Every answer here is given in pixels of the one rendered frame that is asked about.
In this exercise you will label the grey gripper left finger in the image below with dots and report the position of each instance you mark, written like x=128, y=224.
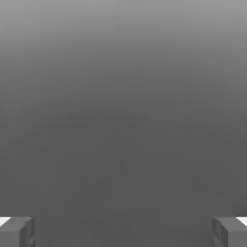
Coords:
x=17, y=233

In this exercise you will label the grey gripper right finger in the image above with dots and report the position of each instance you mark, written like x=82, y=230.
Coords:
x=230, y=233

